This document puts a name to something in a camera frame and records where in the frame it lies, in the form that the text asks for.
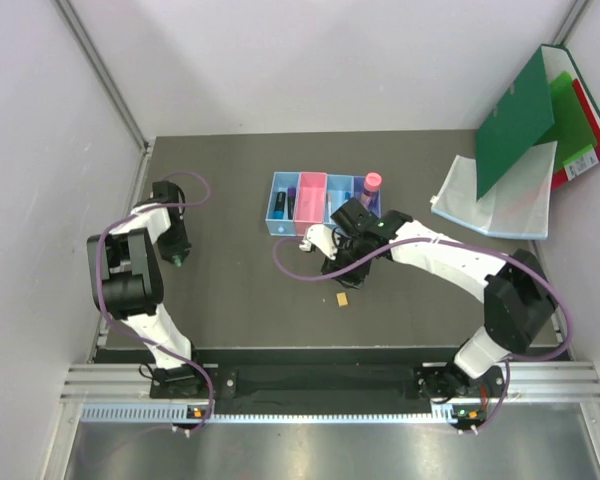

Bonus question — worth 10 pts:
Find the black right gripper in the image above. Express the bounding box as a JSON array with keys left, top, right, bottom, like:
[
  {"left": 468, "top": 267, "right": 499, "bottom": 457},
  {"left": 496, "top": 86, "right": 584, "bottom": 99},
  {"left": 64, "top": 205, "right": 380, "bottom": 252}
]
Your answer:
[{"left": 321, "top": 233, "right": 372, "bottom": 290}]

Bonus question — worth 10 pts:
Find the pink capped glue stick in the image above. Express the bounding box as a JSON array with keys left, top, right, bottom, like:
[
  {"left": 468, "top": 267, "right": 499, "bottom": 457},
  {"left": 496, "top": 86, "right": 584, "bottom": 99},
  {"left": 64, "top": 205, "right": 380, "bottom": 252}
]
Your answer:
[{"left": 359, "top": 172, "right": 383, "bottom": 208}]

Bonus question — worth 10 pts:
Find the light blue drawer bin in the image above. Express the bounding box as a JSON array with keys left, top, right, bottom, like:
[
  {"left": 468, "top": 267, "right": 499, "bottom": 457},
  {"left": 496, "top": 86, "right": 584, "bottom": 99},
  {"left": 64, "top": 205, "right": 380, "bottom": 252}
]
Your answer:
[{"left": 323, "top": 174, "right": 354, "bottom": 227}]

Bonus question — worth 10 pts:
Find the purple plastic drawer bin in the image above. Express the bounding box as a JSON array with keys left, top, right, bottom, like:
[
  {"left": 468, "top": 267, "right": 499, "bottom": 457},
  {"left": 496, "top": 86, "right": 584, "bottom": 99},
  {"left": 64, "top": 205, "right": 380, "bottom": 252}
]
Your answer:
[{"left": 353, "top": 175, "right": 381, "bottom": 217}]

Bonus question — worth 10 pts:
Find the pink plastic drawer bin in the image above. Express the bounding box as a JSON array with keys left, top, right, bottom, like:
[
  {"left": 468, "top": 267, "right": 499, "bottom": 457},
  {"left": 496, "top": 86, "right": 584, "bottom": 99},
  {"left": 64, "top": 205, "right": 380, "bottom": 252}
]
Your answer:
[{"left": 294, "top": 172, "right": 327, "bottom": 236}]

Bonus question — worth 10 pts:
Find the orange eraser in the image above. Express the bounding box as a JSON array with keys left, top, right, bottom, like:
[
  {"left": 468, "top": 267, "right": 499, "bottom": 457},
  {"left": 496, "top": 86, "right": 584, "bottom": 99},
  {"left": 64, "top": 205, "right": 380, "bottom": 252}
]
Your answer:
[{"left": 336, "top": 292, "right": 348, "bottom": 307}]

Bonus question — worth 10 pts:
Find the black highlighter purple cap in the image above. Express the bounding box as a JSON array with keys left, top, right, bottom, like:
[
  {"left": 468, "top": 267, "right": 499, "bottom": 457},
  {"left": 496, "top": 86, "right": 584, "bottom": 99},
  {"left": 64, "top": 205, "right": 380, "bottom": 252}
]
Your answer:
[{"left": 286, "top": 187, "right": 297, "bottom": 220}]

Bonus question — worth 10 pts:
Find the black highlighter blue cap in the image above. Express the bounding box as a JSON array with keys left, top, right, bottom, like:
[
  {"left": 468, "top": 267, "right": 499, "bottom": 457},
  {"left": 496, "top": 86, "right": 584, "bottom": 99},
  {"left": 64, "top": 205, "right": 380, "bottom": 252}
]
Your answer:
[{"left": 272, "top": 191, "right": 286, "bottom": 220}]

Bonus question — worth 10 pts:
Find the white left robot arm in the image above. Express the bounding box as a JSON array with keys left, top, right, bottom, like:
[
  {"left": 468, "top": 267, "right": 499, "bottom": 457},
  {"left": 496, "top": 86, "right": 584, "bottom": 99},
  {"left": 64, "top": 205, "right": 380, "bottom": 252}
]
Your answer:
[{"left": 87, "top": 180, "right": 207, "bottom": 398}]

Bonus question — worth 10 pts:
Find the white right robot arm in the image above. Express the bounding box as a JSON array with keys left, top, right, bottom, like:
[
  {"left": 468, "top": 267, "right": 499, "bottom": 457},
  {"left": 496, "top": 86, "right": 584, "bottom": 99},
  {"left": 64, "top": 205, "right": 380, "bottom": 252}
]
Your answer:
[{"left": 303, "top": 199, "right": 556, "bottom": 398}]

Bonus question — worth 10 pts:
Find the translucent light blue folder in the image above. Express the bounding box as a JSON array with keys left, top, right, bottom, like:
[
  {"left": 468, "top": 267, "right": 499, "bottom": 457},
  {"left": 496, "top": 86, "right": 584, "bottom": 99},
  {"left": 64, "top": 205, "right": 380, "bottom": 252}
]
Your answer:
[{"left": 430, "top": 141, "right": 558, "bottom": 241}]

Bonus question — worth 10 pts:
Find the green binder folder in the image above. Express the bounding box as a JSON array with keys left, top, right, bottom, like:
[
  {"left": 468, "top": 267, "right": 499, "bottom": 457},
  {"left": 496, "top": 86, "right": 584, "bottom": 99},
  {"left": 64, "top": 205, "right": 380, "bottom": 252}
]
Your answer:
[{"left": 476, "top": 44, "right": 600, "bottom": 198}]

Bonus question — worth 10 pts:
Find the red folder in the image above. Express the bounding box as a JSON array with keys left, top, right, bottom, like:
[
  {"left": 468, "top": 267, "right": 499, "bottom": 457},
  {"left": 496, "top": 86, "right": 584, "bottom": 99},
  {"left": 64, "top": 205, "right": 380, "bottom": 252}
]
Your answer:
[{"left": 550, "top": 72, "right": 600, "bottom": 190}]

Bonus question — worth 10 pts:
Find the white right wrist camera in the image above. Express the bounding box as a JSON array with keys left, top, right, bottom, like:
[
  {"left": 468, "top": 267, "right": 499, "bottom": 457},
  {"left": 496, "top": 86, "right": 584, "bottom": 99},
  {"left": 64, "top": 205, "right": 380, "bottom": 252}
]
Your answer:
[{"left": 299, "top": 224, "right": 341, "bottom": 260}]

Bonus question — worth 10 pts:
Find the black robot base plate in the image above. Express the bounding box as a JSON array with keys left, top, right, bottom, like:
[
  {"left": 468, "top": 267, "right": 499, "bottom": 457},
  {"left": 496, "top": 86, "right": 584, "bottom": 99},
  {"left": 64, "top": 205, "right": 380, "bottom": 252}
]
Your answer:
[{"left": 139, "top": 344, "right": 506, "bottom": 401}]

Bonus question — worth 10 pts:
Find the aluminium cable duct rail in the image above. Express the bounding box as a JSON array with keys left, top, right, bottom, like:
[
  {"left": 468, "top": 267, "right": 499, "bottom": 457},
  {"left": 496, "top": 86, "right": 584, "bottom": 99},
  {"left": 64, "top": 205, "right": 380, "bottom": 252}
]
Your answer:
[{"left": 60, "top": 362, "right": 600, "bottom": 427}]

